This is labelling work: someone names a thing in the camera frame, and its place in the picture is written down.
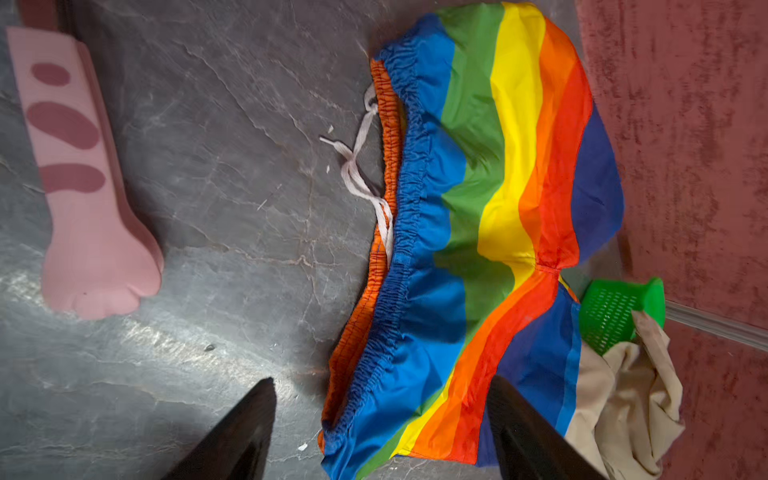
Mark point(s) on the green plastic basket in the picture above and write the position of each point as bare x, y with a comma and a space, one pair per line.
606, 310

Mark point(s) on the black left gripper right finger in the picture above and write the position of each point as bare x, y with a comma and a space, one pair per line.
527, 446

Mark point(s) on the pink cat paw scoop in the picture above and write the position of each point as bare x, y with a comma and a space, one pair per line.
101, 260

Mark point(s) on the aluminium corner post right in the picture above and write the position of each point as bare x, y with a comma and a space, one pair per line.
745, 334

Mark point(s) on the rainbow striped shorts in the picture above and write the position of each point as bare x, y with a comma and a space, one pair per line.
499, 176

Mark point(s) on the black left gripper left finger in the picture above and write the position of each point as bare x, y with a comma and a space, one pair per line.
237, 447

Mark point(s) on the beige shorts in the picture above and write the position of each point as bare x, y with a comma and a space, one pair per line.
627, 413

